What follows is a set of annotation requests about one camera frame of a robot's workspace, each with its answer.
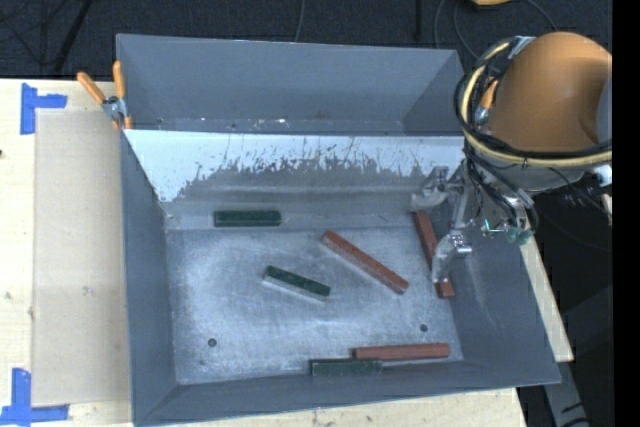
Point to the red-brown flat block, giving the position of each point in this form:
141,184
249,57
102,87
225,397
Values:
402,351
425,235
365,261

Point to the grey metal bin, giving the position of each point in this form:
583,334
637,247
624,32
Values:
300,315

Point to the black cylinder on white bracket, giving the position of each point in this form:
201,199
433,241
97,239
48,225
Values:
603,174

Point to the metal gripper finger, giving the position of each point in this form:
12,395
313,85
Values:
431,190
447,252

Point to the dark green flat block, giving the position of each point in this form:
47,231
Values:
247,218
345,367
297,282

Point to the pale flat board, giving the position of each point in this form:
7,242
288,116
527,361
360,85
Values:
75,240

